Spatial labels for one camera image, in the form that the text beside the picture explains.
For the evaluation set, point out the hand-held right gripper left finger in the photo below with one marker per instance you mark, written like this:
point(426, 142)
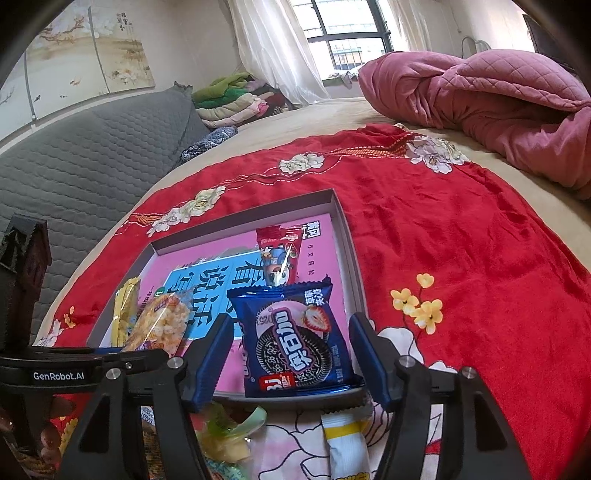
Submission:
point(210, 369)

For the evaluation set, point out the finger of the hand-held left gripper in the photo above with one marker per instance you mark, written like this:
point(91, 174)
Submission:
point(138, 357)

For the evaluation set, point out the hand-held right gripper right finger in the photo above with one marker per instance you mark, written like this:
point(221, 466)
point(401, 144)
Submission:
point(369, 364)

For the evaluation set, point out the clear rice cracker packet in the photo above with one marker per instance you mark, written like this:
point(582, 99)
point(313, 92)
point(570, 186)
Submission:
point(161, 323)

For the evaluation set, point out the gold snack bar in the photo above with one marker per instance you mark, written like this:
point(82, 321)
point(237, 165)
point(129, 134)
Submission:
point(124, 314)

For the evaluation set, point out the blue cookie packet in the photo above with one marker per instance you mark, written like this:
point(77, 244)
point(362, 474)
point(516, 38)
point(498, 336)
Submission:
point(295, 350)

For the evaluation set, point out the white yellow snack packet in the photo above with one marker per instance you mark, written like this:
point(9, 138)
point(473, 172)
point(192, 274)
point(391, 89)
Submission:
point(344, 443)

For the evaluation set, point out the red snack packet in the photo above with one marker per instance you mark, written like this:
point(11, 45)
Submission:
point(277, 254)

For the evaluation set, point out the grey shallow cardboard box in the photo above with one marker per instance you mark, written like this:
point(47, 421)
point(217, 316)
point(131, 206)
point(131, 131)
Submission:
point(277, 210)

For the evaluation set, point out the person's left hand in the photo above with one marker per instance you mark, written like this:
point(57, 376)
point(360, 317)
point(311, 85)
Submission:
point(55, 436)

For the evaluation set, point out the clear green candy bag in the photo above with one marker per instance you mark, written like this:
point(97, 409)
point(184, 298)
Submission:
point(231, 429)

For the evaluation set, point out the red floral cloth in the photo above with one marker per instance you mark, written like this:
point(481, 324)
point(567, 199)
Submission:
point(461, 254)

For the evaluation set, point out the grey quilted headboard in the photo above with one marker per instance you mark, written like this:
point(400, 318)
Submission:
point(92, 161)

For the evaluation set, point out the dark floral cushion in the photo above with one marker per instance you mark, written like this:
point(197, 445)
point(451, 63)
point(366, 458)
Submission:
point(207, 143)

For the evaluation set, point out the beige bed sheet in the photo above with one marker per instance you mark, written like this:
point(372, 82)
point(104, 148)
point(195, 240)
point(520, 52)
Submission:
point(323, 115)

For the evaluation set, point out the pile of folded clothes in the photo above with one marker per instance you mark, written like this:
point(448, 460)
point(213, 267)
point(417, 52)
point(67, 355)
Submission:
point(235, 101)

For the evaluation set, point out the small crumpled cloth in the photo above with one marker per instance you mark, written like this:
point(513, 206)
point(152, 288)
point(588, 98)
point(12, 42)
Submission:
point(346, 79)

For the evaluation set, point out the pink quilt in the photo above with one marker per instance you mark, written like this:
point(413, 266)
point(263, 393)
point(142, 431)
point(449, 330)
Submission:
point(485, 101)

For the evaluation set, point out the white sheer curtain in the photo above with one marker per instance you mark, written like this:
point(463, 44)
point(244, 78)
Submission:
point(277, 46)
point(411, 23)

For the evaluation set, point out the window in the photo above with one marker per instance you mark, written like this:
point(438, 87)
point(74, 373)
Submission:
point(346, 27)

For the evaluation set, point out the black television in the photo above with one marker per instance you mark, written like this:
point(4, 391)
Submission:
point(549, 41)

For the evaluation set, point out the wall painting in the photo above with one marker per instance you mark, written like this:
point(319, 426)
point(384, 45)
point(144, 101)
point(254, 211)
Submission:
point(92, 55)

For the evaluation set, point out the white curved metal frame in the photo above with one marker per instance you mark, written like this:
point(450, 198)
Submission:
point(475, 41)

